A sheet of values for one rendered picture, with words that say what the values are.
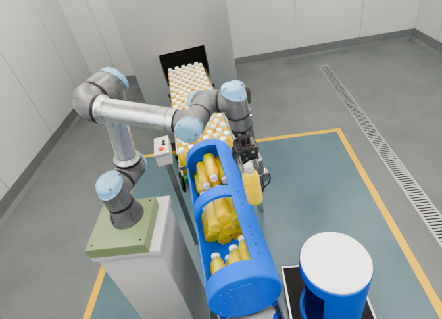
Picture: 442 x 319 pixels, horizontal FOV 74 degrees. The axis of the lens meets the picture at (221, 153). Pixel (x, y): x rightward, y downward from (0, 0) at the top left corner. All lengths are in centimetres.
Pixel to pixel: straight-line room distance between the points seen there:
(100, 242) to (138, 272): 25
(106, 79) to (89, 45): 514
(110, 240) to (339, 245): 97
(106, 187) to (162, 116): 50
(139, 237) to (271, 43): 495
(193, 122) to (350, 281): 87
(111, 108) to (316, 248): 99
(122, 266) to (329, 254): 92
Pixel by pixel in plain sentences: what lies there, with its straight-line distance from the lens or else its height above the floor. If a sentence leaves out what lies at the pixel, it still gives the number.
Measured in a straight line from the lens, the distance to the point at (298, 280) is 231.
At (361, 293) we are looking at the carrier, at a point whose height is 100.
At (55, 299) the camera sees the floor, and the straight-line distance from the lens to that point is 304.
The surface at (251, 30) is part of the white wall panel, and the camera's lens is 572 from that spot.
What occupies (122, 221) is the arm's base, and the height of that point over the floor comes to 125.
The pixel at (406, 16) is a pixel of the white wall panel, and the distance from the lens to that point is 650.
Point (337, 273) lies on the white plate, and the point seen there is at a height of 104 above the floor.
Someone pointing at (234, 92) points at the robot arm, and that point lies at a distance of 89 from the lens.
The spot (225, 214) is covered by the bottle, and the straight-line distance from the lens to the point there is 134.
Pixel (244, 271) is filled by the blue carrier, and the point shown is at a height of 123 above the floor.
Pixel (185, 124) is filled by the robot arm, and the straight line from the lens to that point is 83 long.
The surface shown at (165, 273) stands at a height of 95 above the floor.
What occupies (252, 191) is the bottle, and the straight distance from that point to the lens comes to 117.
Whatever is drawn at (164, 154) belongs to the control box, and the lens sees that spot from 193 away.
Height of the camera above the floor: 219
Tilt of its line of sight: 37 degrees down
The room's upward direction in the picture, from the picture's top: 12 degrees counter-clockwise
